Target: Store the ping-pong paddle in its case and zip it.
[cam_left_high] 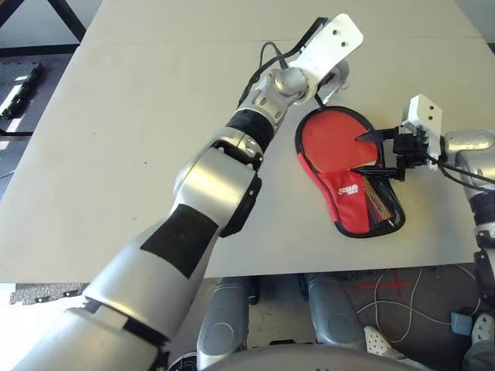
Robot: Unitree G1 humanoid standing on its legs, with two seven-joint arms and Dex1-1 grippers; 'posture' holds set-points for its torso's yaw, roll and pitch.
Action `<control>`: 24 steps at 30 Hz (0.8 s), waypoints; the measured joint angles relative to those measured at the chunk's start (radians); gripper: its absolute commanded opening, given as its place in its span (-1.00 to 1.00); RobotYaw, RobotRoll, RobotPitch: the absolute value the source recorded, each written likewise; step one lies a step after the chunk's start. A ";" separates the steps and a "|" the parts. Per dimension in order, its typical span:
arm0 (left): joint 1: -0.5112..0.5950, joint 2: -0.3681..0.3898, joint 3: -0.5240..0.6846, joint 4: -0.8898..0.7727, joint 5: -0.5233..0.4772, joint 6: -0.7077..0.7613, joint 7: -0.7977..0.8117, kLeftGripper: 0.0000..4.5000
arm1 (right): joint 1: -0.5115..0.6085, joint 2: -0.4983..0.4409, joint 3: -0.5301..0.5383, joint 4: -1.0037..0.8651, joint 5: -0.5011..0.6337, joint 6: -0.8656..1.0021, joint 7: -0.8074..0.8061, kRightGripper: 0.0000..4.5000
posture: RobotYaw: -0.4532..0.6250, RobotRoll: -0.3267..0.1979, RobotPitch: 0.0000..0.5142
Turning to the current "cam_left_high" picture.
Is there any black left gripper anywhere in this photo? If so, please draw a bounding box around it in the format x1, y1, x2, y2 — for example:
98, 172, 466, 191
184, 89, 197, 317
316, 74, 337, 98

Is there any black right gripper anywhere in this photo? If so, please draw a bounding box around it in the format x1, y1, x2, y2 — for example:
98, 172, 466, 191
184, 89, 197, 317
353, 128, 430, 183

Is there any grey plush zipper charm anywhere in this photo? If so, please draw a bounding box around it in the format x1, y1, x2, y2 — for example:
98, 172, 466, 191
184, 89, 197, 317
326, 57, 352, 102

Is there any red ping-pong paddle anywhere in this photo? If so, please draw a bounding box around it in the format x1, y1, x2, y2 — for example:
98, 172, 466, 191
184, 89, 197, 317
300, 112, 395, 229

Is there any red and black paddle case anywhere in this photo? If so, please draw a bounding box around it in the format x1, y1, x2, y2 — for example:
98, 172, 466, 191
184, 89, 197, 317
294, 106, 406, 239

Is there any grey robot right leg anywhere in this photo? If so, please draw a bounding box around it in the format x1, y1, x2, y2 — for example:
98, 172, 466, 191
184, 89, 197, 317
305, 272, 367, 347

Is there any grey robot leg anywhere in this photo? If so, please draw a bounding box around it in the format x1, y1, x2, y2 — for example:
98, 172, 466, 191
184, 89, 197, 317
305, 272, 367, 347
196, 276, 252, 371

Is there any grey power adapter box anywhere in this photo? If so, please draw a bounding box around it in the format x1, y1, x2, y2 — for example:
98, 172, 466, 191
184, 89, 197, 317
450, 311, 475, 335

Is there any white perforated clog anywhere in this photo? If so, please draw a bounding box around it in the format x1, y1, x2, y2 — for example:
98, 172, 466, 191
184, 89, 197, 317
473, 312, 495, 343
363, 325, 403, 360

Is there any grey robot torso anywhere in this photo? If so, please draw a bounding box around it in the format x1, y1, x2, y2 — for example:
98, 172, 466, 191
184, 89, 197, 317
169, 342, 426, 371

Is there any person's grey trouser leg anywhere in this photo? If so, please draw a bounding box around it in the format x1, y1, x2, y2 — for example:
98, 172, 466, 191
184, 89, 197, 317
463, 339, 495, 371

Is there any grey robot left leg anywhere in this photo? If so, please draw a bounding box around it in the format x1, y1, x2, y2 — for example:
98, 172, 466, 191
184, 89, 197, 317
196, 276, 252, 371

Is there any black and white sneaker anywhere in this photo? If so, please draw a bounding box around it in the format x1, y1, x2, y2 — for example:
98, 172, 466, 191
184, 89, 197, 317
166, 349, 200, 371

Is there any black flat floor device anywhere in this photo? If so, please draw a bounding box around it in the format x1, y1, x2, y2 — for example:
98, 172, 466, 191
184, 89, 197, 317
0, 61, 43, 117

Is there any dark foam floor mat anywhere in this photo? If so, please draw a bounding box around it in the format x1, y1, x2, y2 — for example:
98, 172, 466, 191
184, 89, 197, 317
7, 281, 92, 310

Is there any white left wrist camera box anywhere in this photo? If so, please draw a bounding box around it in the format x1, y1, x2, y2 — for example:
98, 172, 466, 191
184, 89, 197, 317
288, 13, 364, 105

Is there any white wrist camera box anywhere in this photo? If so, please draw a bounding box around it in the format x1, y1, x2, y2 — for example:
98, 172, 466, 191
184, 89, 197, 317
400, 94, 444, 171
288, 13, 364, 105

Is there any black left wrist camera cable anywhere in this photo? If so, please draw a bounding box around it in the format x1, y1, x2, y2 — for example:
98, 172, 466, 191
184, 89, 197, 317
241, 17, 329, 105

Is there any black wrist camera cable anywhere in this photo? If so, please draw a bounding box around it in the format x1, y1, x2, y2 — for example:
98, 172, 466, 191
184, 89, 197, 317
241, 17, 329, 105
423, 152, 495, 190

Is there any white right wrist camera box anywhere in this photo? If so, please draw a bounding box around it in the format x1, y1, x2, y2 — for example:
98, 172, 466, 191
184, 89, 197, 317
400, 94, 444, 171

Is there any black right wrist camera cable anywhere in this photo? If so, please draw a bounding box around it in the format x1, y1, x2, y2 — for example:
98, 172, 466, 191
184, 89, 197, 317
423, 152, 495, 190

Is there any white floor cable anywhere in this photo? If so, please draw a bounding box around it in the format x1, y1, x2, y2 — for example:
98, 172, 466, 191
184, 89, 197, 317
355, 266, 486, 343

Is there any black support post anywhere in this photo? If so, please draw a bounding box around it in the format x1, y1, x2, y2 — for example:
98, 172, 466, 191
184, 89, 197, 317
247, 276, 262, 306

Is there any black metal table frame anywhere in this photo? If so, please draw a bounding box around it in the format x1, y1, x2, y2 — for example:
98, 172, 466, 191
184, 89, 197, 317
0, 0, 86, 49

